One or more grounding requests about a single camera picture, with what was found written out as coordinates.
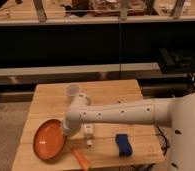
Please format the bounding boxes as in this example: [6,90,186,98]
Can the blue sponge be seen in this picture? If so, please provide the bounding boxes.
[115,134,133,157]

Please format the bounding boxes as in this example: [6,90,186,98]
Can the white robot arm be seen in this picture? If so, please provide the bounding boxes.
[62,93,195,171]

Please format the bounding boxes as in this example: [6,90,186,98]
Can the translucent plastic cup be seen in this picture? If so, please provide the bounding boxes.
[66,84,80,97]

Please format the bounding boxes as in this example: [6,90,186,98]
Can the orange ceramic bowl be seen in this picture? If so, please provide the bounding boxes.
[33,119,66,160]

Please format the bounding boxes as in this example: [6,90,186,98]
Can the white tube bottle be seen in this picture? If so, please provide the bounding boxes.
[83,124,94,147]

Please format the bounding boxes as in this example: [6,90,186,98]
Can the orange plastic carrot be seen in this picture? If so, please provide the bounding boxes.
[71,147,90,171]

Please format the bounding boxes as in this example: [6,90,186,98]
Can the black power cable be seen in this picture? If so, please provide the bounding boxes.
[154,125,172,157]

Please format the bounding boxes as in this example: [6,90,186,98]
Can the grey metal shelf rail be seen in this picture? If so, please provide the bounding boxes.
[0,62,160,77]

